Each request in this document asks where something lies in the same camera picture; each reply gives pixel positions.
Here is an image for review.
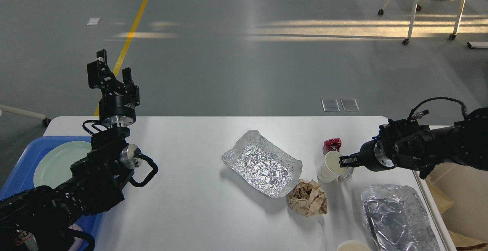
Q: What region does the white bar on floor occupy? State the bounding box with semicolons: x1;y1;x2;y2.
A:
467;41;488;49

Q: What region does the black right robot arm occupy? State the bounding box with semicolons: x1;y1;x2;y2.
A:
339;100;488;179

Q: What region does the pink mug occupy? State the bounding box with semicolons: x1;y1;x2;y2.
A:
69;224;84;251

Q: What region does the foil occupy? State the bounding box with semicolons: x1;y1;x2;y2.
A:
360;184;441;251

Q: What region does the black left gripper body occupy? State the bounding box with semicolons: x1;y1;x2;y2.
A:
99;91;136;127

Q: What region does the white cup bottom edge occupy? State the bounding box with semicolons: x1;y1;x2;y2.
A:
336;240;371;251

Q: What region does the white paper on floor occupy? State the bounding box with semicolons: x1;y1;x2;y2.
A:
87;18;101;26

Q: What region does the white plastic bin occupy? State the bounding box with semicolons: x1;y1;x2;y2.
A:
414;125;488;251

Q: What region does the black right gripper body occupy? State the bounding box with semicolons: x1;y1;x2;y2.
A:
357;140;395;172

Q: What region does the blue plastic tray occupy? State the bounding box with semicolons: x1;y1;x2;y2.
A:
0;136;105;251

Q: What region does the white leg with caster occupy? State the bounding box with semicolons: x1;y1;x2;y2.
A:
0;105;51;127

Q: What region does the aluminium foil tray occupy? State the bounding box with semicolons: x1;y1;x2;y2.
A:
221;130;303;198

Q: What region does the brown paper in bin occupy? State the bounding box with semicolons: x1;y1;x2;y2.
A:
448;230;488;251

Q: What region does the crushed red soda can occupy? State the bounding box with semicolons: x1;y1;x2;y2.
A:
323;138;353;180

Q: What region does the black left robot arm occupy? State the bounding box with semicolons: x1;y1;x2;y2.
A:
0;49;159;251

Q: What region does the white paper cup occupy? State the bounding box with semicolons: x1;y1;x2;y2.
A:
317;151;347;183

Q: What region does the brown paper bag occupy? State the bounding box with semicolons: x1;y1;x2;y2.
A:
425;176;455;215

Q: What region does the crumpled brown paper ball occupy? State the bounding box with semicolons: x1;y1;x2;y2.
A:
287;179;328;217

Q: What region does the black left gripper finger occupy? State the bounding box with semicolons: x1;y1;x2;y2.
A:
87;50;118;95
122;68;140;106

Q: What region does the light green plate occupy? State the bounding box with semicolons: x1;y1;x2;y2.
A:
33;140;92;188

